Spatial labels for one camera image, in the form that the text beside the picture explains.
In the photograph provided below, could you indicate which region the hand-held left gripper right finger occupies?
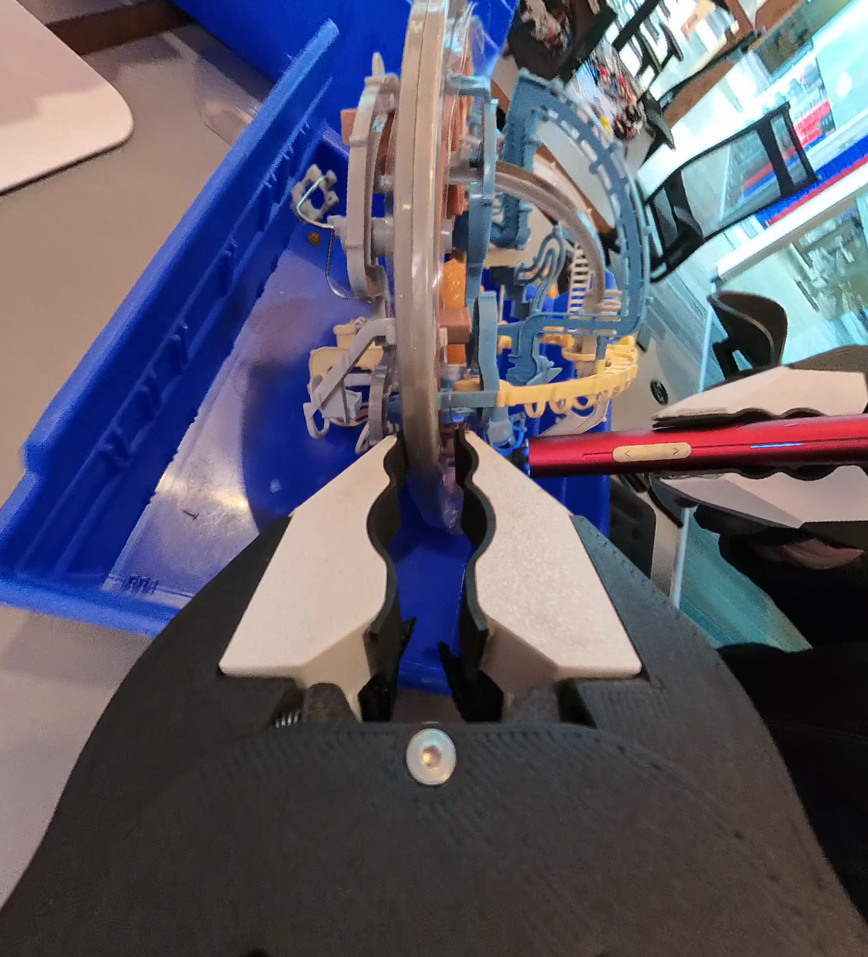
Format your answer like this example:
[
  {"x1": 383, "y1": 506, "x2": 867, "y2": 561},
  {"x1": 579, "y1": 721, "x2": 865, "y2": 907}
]
[{"x1": 440, "y1": 432, "x2": 643, "y2": 722}]

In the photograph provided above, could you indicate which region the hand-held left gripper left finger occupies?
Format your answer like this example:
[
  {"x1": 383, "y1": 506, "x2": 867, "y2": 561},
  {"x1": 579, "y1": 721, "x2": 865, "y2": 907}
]
[{"x1": 219, "y1": 435, "x2": 416, "y2": 722}]

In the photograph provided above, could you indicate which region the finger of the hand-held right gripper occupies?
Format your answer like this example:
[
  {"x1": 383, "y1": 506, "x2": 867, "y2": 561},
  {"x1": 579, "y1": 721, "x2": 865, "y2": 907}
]
[
  {"x1": 651, "y1": 464, "x2": 868, "y2": 528},
  {"x1": 652, "y1": 365, "x2": 868, "y2": 433}
]

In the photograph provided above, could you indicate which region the red electric screwdriver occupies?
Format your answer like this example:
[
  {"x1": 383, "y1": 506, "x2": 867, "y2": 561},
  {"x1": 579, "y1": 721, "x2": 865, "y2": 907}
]
[{"x1": 525, "y1": 410, "x2": 868, "y2": 479}]

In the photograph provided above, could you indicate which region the blue plastic bin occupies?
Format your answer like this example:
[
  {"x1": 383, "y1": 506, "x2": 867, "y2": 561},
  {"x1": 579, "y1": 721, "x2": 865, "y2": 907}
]
[
  {"x1": 172, "y1": 0, "x2": 521, "y2": 83},
  {"x1": 0, "y1": 18, "x2": 614, "y2": 696}
]

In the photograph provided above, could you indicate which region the clear ball maze puzzle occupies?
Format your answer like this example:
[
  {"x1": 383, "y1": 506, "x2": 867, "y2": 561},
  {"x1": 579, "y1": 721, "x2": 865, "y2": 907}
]
[{"x1": 288, "y1": 0, "x2": 655, "y2": 532}]

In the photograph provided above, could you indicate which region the person's right hand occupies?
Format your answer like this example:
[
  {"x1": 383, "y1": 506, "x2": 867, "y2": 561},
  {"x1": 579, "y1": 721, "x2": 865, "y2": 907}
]
[{"x1": 774, "y1": 537, "x2": 865, "y2": 573}]

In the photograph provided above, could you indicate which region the black chair armrest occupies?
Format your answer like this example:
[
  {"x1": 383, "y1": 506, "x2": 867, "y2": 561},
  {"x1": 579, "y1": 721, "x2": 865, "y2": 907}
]
[{"x1": 707, "y1": 290, "x2": 790, "y2": 382}]

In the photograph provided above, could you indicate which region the black office chair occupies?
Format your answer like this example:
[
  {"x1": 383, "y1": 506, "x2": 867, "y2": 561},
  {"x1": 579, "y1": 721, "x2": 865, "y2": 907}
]
[{"x1": 643, "y1": 101, "x2": 816, "y2": 281}]

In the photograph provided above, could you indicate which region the pile of toy parts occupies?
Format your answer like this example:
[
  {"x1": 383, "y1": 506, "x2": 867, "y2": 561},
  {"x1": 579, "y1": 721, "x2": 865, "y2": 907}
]
[{"x1": 583, "y1": 56, "x2": 648, "y2": 139}]

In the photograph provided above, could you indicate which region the clear plastic dome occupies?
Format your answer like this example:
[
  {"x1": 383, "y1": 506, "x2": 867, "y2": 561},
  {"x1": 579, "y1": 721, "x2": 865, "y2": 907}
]
[{"x1": 193, "y1": 56, "x2": 271, "y2": 147}]

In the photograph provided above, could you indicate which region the white document stand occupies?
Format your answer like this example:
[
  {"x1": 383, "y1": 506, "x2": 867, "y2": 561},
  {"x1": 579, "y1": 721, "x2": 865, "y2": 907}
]
[{"x1": 0, "y1": 0, "x2": 135, "y2": 214}]

